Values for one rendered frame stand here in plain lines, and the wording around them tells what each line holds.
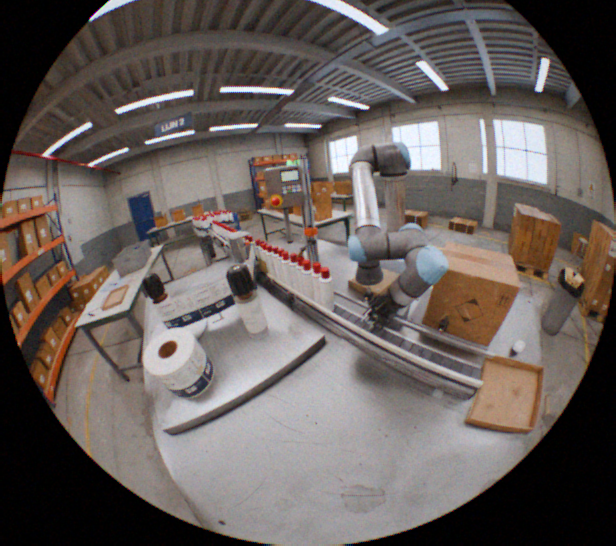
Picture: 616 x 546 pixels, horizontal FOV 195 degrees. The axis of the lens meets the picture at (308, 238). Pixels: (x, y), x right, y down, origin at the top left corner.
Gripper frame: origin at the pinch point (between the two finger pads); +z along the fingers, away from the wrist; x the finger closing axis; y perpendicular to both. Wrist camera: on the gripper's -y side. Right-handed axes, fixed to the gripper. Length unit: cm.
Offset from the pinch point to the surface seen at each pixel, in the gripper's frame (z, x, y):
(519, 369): -23, 60, -12
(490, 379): -16, 49, -4
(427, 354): -6.9, 22.8, -1.2
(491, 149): -138, 27, -515
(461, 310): -18.0, 22.7, -16.5
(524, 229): -42, 127, -285
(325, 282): -0.3, -20.7, 2.6
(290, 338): 14.3, -13.8, 21.6
